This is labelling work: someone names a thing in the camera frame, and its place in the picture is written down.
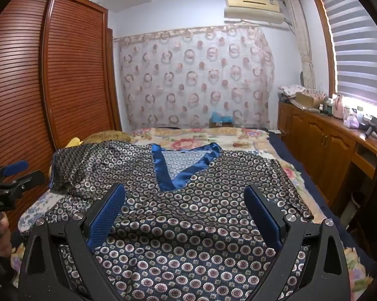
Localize striped window blind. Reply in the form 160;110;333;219
320;0;377;113

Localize pale purple pouch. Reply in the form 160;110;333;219
343;115;361;129

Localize black tripod gadget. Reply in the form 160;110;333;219
364;116;377;138

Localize pink bottle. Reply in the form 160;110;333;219
334;96;346;120

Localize open cardboard box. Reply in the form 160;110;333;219
295;92;325;109

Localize pink floral bed blanket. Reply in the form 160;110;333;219
13;127;369;301

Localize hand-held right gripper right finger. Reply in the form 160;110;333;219
239;184;352;301

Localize navy patterned satin shirt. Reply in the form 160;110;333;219
49;141;316;301

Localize blue floral white quilt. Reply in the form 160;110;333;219
17;191;63;236

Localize wooden louvered wardrobe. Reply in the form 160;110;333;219
0;0;123;226

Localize wooden sideboard cabinet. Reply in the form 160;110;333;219
276;100;377;207

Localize tied beige drape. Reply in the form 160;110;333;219
284;0;316;90

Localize white waste bin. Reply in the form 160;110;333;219
342;191;369;223

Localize white wall air conditioner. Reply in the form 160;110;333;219
223;0;284;26

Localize circle patterned sheer curtain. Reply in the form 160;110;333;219
113;24;275;130

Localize patterned folded cloth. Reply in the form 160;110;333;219
278;84;305;96

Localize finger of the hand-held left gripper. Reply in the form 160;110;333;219
0;161;30;184
9;170;46;192

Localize brown folded blanket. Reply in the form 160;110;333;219
82;129;132;145

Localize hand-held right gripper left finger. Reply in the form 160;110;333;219
17;183;126;301

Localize wooden window frame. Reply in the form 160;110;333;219
311;0;341;98

